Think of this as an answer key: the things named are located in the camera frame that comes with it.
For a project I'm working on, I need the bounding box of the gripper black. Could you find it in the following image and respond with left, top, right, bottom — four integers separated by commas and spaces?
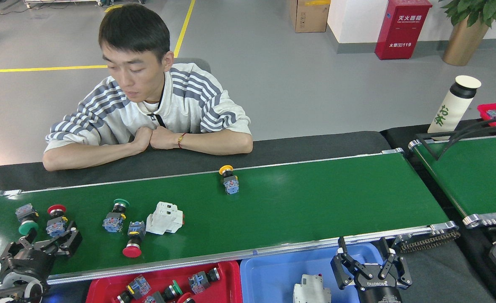
0, 228, 83, 283
331, 237, 412, 303

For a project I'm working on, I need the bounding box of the green push button switch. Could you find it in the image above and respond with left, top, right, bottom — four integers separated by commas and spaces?
144, 281, 183, 303
117, 275, 151, 303
15, 203, 39, 236
102, 199, 130, 233

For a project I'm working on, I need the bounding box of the white circuit breaker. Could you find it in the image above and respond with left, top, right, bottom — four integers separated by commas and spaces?
146, 201, 185, 235
293, 274, 332, 303

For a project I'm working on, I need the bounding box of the yellow push button switch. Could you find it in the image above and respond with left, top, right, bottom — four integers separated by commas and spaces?
219, 165, 240, 195

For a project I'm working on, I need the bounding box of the green conveyor belt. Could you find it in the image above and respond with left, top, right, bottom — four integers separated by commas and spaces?
0, 147, 460, 295
408, 134, 496, 229

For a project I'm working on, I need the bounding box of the blue plastic tray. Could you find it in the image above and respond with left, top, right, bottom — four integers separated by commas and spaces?
240, 242, 393, 303

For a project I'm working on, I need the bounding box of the red plastic tray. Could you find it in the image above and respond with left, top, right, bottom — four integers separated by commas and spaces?
86, 260, 243, 303

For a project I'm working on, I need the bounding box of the person's right hand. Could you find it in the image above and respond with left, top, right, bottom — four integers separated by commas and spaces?
131, 126, 153, 152

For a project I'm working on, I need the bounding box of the person's left hand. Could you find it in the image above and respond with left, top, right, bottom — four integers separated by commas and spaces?
150, 125, 180, 151

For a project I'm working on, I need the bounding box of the white bottle black collar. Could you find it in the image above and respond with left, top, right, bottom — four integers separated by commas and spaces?
427, 75, 482, 135

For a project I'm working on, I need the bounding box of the person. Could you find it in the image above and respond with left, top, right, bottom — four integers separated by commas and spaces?
42, 3, 254, 172

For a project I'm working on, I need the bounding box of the red fire extinguisher cabinet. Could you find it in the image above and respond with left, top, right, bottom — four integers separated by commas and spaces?
375, 0, 433, 60

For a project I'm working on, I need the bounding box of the gold planter pot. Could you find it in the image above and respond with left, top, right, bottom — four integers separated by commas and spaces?
443, 16, 490, 66

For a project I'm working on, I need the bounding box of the grey chair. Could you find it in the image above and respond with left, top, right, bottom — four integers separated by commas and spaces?
173, 57, 212, 75

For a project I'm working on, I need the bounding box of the cardboard box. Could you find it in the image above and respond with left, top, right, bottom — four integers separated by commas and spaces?
290, 0, 331, 33

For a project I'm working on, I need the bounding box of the green leafy plant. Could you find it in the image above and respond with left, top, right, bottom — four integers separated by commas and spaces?
438, 0, 496, 28

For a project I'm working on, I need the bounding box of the black conveyor drive chain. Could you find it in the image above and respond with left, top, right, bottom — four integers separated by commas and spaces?
399, 231, 461, 253

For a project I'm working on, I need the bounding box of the black conveyor guide bracket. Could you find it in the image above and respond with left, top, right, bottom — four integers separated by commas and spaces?
416, 117, 496, 161

